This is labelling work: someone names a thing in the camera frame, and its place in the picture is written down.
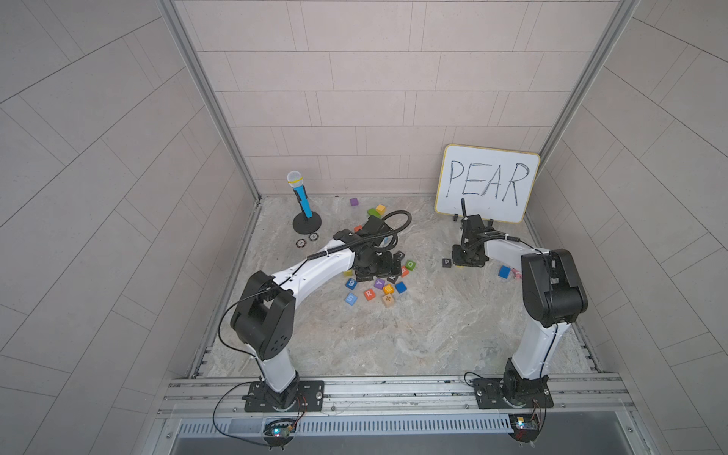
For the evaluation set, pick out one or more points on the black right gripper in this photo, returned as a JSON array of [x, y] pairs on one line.
[[468, 257]]

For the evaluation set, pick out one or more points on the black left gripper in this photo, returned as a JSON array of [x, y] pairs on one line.
[[374, 267]]

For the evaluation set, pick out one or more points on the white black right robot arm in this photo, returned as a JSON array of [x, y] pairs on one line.
[[553, 296]]

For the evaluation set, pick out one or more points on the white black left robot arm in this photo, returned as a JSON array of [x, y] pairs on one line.
[[264, 316]]

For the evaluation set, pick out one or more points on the orange red R block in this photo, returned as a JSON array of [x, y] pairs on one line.
[[369, 294]]

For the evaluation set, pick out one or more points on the blue block beside pig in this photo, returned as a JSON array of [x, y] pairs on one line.
[[504, 272]]

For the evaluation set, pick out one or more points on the plain blue block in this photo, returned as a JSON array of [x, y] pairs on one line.
[[401, 287]]

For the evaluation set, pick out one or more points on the light blue S block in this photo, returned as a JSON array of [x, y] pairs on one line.
[[351, 299]]

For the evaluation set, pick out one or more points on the tan plus block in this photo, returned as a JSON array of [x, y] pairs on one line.
[[389, 300]]

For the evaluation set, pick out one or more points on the yellow framed whiteboard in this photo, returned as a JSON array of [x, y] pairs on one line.
[[493, 183]]

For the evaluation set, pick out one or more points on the blue toy microphone on stand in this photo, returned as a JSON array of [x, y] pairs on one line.
[[307, 221]]

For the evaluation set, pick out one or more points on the right circuit board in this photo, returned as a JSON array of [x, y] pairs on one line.
[[526, 427]]

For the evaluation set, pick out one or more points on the circuit board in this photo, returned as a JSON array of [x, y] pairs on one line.
[[526, 427], [279, 433]]

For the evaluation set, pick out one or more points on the left circuit board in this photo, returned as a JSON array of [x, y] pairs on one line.
[[279, 433]]

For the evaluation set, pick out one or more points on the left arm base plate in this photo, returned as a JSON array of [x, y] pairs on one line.
[[300, 395]]

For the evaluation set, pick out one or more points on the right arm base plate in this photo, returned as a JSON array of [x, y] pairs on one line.
[[512, 392]]

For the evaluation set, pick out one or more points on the aluminium rail frame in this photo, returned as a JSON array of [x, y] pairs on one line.
[[373, 406]]

